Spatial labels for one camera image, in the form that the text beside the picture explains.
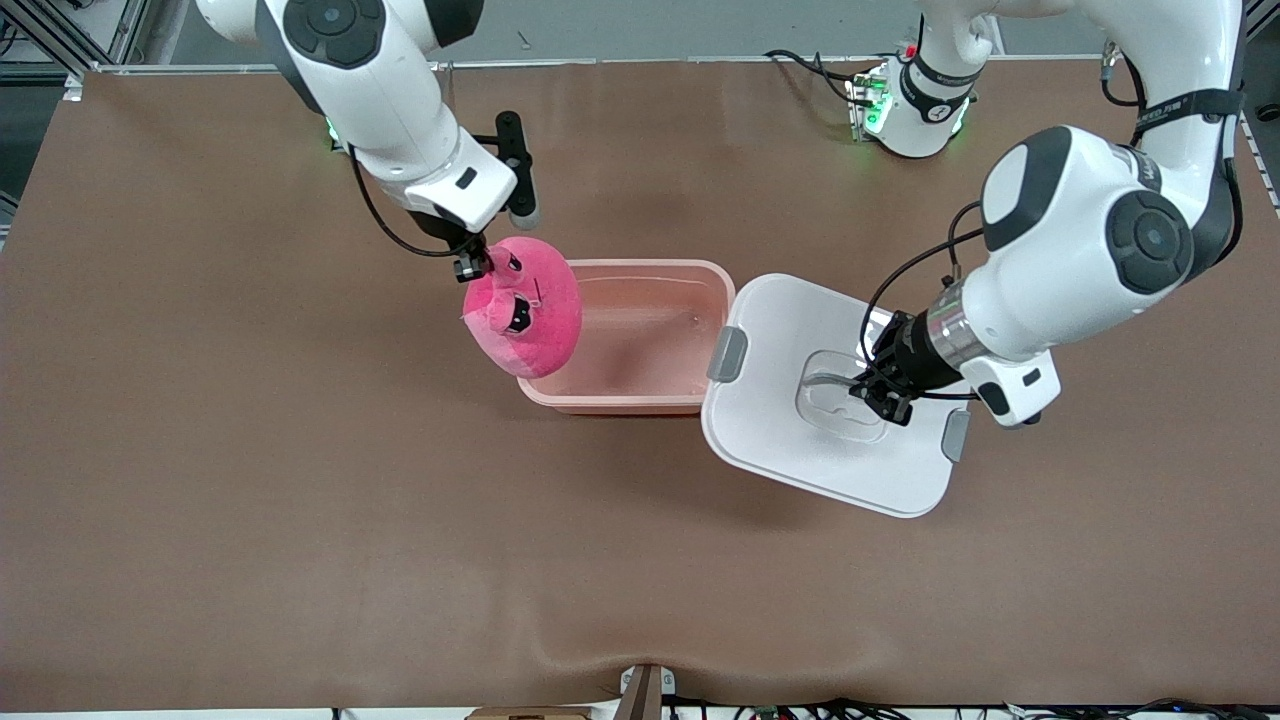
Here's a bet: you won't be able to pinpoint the pink plush toy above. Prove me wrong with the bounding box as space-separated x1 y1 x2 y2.
460 236 584 380

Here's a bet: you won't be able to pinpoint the white box lid grey clips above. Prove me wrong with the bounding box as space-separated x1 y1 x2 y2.
700 272 973 519

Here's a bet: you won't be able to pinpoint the pink plastic box base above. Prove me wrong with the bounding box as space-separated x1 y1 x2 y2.
515 258 738 417

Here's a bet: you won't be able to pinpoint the cardboard box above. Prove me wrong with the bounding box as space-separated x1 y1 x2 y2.
465 706 597 720

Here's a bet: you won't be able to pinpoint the table cover mat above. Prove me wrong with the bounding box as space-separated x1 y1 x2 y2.
0 58 1280 713

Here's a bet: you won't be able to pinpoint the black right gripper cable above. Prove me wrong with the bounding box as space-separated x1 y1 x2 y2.
348 145 461 259

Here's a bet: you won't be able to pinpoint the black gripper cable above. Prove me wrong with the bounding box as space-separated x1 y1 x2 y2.
858 200 986 401
348 145 461 259

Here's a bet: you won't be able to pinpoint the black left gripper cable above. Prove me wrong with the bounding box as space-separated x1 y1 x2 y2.
858 200 986 401

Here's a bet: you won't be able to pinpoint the black left arm base cable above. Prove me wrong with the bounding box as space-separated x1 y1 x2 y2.
763 48 906 109

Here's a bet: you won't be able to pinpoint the metal clamp bracket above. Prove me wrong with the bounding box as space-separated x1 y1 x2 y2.
618 663 677 720

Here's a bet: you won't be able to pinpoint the aluminium frame profile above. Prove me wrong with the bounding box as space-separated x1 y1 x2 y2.
0 0 151 101

